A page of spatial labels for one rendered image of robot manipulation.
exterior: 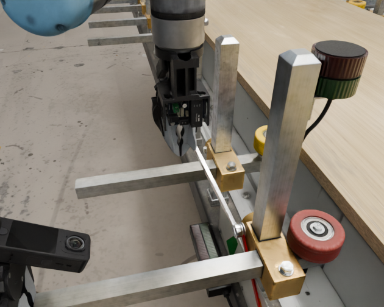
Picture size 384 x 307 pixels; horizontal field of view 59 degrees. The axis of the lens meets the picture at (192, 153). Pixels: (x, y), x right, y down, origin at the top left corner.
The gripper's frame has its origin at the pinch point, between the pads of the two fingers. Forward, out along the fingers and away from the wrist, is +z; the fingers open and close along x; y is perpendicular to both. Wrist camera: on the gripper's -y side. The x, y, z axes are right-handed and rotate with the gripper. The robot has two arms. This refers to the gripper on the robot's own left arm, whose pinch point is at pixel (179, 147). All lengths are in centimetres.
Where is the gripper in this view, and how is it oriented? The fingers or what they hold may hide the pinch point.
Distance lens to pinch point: 62.6
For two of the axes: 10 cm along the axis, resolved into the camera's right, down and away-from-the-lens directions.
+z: 0.0, 8.0, 6.0
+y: 2.2, 5.8, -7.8
